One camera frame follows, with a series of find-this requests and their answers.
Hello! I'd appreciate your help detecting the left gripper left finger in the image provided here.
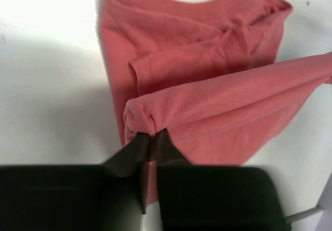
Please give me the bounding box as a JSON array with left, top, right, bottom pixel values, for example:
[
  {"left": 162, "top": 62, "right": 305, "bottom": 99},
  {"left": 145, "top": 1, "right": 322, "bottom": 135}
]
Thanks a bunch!
[{"left": 102, "top": 133, "right": 150, "bottom": 214}]

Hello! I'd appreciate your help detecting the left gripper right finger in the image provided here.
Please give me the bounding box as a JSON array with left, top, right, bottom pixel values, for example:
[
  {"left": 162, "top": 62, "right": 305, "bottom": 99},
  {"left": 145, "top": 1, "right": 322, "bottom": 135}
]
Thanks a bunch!
[{"left": 150, "top": 129, "right": 191, "bottom": 166}]

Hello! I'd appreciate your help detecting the pink t-shirt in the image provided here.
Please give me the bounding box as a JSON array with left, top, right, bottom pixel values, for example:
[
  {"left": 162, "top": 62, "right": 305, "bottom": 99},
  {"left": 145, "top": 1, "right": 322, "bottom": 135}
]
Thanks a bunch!
[{"left": 100, "top": 0, "right": 332, "bottom": 208}]

